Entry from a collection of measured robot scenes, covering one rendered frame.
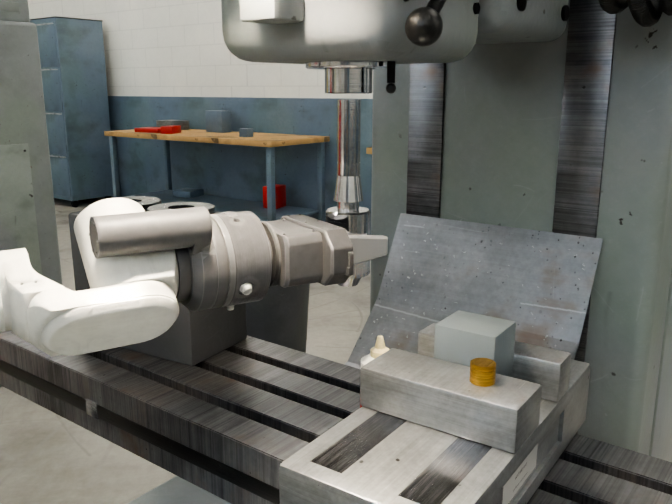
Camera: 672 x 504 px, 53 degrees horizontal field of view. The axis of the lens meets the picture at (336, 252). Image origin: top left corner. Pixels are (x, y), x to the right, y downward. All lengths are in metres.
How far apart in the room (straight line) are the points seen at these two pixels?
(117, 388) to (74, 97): 7.12
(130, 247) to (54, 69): 7.37
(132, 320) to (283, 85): 5.82
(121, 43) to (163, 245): 7.57
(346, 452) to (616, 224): 0.55
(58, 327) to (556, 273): 0.66
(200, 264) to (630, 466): 0.46
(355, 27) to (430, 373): 0.30
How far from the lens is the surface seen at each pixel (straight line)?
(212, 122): 6.54
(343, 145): 0.68
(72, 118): 7.90
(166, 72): 7.53
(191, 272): 0.60
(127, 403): 0.87
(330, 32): 0.59
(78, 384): 0.95
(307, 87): 6.16
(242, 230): 0.62
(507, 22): 0.74
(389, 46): 0.59
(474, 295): 1.01
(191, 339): 0.91
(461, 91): 1.04
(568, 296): 0.97
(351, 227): 0.68
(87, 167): 8.01
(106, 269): 0.59
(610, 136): 0.96
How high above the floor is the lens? 1.29
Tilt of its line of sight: 14 degrees down
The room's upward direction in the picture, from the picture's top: straight up
